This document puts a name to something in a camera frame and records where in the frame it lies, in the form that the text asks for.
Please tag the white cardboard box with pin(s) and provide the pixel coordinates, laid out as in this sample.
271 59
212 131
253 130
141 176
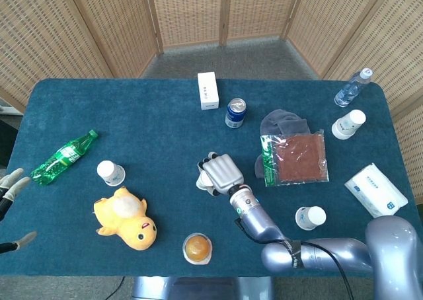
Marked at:
208 92

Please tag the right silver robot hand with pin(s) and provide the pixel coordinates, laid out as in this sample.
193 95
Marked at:
223 172

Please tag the grey cloth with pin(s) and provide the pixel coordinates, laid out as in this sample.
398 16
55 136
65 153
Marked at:
284 123

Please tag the blue drink can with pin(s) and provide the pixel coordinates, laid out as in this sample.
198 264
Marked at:
235 115

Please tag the green plastic soda bottle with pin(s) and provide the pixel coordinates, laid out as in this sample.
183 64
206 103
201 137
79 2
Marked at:
64 156

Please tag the blue felt table cover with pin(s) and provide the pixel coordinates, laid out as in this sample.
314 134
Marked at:
165 131

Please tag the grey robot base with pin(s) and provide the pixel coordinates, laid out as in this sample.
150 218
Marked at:
201 288

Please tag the yellow plush toy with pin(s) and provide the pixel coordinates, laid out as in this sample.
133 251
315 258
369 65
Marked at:
127 220

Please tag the white tissue pack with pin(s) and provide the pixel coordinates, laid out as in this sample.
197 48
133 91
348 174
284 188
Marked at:
375 189

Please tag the orange fruit jelly cup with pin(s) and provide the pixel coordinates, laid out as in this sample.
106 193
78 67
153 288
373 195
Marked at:
197 248

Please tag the bamboo folding screen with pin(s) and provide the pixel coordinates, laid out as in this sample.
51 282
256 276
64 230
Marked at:
188 12

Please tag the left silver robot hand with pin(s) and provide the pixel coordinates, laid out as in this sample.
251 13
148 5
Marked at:
11 186

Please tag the clear water bottle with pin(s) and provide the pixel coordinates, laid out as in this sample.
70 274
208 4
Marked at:
350 90

